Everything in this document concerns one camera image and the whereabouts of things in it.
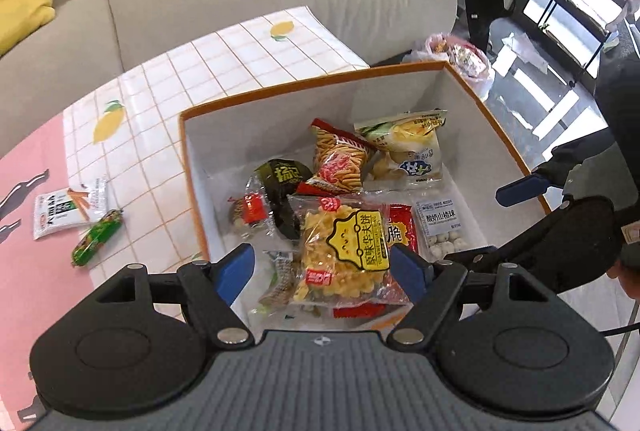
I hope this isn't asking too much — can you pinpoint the person's right forearm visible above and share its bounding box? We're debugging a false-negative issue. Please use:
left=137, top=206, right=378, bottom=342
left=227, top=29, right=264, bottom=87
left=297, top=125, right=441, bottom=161
left=547, top=56, right=640, bottom=202

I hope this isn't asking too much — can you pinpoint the black cable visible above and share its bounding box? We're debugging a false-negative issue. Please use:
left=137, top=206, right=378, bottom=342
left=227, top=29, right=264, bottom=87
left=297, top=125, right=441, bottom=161
left=600, top=311, right=640, bottom=338

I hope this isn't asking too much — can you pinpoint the white and green bread packet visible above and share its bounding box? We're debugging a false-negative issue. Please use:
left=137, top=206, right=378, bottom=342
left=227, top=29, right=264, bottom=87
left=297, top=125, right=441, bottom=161
left=354, top=110, right=448, bottom=189

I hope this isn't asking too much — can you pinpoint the dark chocolate snack packet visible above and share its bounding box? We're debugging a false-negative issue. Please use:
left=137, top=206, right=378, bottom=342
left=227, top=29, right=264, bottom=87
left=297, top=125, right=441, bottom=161
left=247, top=157, right=313, bottom=242

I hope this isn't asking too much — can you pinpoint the black metal rack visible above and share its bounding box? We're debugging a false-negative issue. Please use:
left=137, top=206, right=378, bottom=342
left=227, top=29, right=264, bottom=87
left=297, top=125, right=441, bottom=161
left=537, top=0, right=640, bottom=86

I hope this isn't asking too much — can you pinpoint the red stick snack packet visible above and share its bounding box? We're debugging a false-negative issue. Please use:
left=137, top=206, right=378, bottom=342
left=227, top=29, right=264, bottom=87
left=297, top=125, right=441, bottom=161
left=297, top=118, right=378, bottom=196

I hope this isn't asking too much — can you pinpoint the white ball candy packet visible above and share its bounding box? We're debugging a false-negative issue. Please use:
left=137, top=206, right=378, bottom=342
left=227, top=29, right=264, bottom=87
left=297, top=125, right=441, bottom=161
left=412, top=197, right=473, bottom=262

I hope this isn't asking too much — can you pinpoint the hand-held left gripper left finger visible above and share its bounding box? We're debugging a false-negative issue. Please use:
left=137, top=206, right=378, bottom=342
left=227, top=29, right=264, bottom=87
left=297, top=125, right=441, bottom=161
left=94, top=243, right=256, bottom=347

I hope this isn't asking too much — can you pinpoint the yellow waffle cookie packet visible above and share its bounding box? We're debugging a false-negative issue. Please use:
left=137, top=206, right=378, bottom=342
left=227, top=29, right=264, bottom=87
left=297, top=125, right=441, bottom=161
left=287, top=193, right=413, bottom=312

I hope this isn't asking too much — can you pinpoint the green sausage packet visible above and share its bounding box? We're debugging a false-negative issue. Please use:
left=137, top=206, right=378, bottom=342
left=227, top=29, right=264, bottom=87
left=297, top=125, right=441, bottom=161
left=70, top=208, right=125, bottom=269

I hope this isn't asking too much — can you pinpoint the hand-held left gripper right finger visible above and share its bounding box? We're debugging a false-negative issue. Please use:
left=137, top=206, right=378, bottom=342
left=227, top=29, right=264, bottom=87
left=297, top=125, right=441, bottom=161
left=387, top=245, right=556, bottom=347

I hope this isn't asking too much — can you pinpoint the plastic bag of snacks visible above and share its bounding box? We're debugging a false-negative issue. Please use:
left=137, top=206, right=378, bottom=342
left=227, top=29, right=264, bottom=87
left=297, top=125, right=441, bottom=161
left=402, top=32, right=496, bottom=99

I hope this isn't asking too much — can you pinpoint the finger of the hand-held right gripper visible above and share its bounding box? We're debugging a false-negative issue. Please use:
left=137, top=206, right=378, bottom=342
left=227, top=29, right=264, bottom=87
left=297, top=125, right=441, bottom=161
left=443, top=200, right=572, bottom=271
left=494, top=160, right=582, bottom=208

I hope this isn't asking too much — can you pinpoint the brown snack in clear wrapper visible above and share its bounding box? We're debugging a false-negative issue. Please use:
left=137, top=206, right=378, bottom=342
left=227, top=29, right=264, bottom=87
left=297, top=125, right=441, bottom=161
left=252, top=248, right=306, bottom=317

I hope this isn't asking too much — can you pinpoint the small white and green packet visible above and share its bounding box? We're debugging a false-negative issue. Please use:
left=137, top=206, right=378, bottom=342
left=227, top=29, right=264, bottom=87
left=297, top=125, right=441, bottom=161
left=32, top=178, right=110, bottom=242

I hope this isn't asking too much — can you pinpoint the white orange-rimmed storage box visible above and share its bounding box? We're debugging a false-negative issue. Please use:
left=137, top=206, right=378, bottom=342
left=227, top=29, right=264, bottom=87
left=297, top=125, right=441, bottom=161
left=178, top=61, right=553, bottom=332

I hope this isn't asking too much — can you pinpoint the white paper sheet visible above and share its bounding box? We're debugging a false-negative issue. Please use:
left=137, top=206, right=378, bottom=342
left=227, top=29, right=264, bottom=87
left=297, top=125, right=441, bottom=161
left=500, top=33, right=551, bottom=72

